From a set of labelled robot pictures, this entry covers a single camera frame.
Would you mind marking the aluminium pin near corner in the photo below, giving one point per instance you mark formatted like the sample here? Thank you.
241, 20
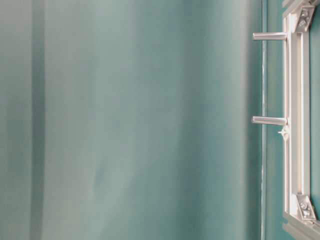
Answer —
269, 36

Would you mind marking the clear plastic cable clip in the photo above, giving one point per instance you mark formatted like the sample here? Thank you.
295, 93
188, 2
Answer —
285, 133

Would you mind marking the aluminium pin mid rail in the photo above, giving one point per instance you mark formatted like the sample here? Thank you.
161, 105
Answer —
279, 121

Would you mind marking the aluminium extrusion frame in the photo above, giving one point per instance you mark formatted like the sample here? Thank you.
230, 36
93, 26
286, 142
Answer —
302, 222

